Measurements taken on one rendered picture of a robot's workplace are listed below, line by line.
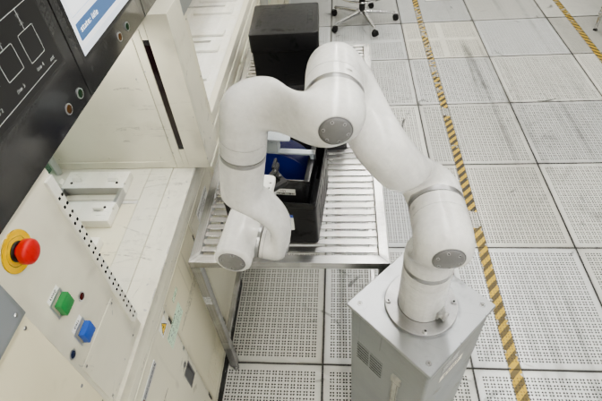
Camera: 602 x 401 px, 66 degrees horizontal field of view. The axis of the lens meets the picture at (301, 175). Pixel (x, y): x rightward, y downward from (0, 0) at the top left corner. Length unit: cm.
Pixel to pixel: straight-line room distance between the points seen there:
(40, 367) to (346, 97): 65
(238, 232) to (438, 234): 42
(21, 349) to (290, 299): 152
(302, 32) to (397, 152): 119
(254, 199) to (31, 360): 46
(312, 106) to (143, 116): 87
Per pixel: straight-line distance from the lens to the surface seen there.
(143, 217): 148
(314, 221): 136
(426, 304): 122
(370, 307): 131
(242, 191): 91
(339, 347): 210
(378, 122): 84
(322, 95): 70
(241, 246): 103
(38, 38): 89
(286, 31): 197
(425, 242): 95
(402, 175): 87
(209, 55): 219
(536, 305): 235
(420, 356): 126
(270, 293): 225
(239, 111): 79
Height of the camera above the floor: 189
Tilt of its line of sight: 44 degrees down
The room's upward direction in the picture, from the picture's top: 6 degrees counter-clockwise
